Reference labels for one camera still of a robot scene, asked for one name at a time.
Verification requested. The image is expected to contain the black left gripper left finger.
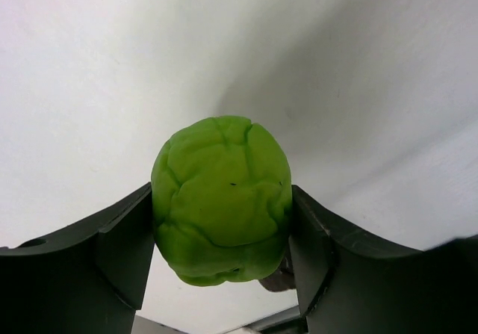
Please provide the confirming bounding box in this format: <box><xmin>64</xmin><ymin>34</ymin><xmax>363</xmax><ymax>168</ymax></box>
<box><xmin>1</xmin><ymin>184</ymin><xmax>154</xmax><ymax>333</ymax></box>

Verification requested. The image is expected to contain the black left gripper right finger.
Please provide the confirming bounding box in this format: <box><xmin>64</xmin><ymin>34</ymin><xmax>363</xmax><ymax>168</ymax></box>
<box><xmin>290</xmin><ymin>187</ymin><xmax>477</xmax><ymax>333</ymax></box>

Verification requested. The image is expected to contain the dark purple fake fruit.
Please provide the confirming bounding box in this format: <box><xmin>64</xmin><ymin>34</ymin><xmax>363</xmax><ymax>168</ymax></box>
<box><xmin>259</xmin><ymin>256</ymin><xmax>296</xmax><ymax>293</ymax></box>

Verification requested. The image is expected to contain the green fake fruit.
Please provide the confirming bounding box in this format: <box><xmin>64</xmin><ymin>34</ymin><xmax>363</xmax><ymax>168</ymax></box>
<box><xmin>151</xmin><ymin>116</ymin><xmax>292</xmax><ymax>286</ymax></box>

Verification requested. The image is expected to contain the front aluminium frame rail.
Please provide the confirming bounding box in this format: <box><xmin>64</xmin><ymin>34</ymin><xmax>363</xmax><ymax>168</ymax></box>
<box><xmin>242</xmin><ymin>306</ymin><xmax>308</xmax><ymax>334</ymax></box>

